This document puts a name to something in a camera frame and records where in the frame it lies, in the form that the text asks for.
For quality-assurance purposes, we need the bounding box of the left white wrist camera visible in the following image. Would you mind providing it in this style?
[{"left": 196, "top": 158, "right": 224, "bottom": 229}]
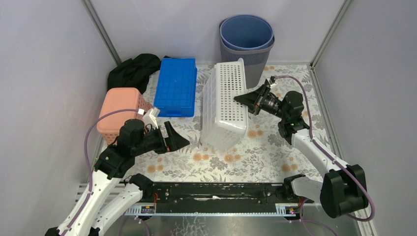
[{"left": 137, "top": 107, "right": 160, "bottom": 128}]

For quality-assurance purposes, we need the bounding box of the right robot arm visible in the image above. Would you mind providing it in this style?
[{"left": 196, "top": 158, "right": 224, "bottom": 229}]
[{"left": 234, "top": 81, "right": 370, "bottom": 218}]

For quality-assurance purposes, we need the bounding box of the pink plastic basket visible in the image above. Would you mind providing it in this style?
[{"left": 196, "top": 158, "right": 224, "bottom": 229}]
[{"left": 96, "top": 88, "right": 152, "bottom": 145}]

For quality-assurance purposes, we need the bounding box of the floral table mat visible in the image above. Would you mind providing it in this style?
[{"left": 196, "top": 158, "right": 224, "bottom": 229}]
[{"left": 123, "top": 64, "right": 331, "bottom": 182}]

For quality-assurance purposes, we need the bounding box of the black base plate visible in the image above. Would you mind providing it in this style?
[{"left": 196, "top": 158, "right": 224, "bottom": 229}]
[{"left": 122, "top": 181, "right": 315, "bottom": 214}]

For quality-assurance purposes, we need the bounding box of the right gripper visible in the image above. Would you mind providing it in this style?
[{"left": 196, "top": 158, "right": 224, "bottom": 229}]
[{"left": 234, "top": 84, "right": 288, "bottom": 120}]

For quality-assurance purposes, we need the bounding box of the blue inner bucket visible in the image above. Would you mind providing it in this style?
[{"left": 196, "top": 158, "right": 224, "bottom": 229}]
[{"left": 219, "top": 15, "right": 274, "bottom": 51}]

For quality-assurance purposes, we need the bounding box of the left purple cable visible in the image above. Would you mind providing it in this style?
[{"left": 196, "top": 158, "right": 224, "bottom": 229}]
[{"left": 60, "top": 109, "right": 144, "bottom": 236}]

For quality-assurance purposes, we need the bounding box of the grey waste bin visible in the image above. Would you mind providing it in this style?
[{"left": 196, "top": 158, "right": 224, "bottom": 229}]
[{"left": 219, "top": 36, "right": 274, "bottom": 89}]

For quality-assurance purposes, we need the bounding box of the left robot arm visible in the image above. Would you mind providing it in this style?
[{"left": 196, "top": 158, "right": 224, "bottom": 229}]
[{"left": 46, "top": 119, "right": 190, "bottom": 236}]

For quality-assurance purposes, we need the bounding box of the black cloth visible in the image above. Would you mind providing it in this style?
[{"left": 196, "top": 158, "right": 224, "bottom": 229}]
[{"left": 107, "top": 54, "right": 161, "bottom": 94}]

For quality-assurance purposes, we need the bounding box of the white plastic basket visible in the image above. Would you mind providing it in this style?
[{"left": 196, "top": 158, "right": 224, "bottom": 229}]
[{"left": 200, "top": 58, "right": 248, "bottom": 150}]

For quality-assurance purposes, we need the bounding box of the blue divided plastic tray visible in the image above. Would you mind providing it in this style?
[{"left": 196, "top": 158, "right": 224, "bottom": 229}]
[{"left": 153, "top": 58, "right": 197, "bottom": 118}]

